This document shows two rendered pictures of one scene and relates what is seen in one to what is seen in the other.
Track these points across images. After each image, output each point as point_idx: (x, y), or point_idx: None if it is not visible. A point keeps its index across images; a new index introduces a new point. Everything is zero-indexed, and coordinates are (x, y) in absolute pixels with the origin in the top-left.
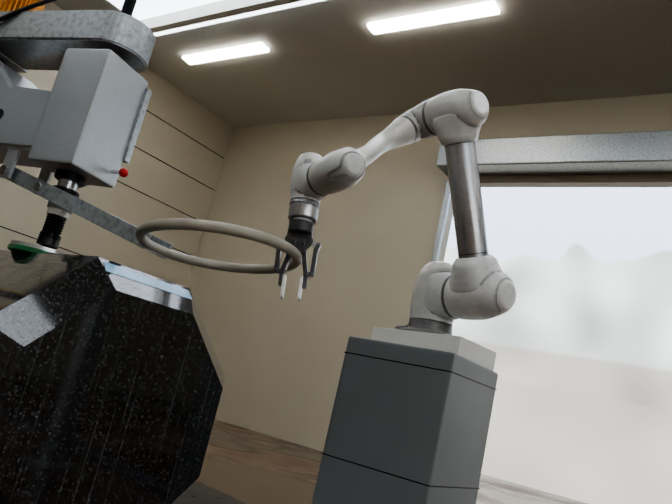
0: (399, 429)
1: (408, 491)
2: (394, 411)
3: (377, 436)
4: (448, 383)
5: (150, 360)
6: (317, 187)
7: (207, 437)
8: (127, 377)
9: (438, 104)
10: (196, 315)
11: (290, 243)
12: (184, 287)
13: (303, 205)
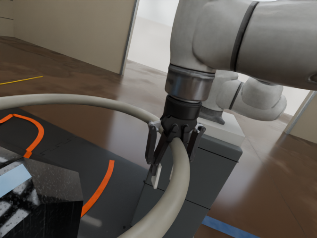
0: (196, 182)
1: (197, 208)
2: (194, 174)
3: None
4: (234, 167)
5: None
6: (253, 73)
7: (77, 227)
8: None
9: None
10: (43, 186)
11: (171, 132)
12: (14, 163)
13: (202, 85)
